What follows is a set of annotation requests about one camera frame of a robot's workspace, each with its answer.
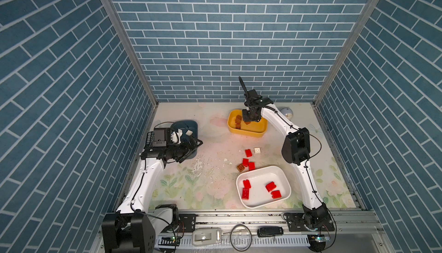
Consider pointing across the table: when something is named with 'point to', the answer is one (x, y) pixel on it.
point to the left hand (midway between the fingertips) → (201, 146)
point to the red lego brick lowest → (252, 166)
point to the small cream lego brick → (257, 150)
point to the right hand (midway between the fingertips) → (247, 117)
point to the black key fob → (270, 231)
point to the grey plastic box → (206, 236)
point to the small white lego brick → (189, 133)
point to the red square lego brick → (248, 153)
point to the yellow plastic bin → (252, 130)
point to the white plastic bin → (260, 177)
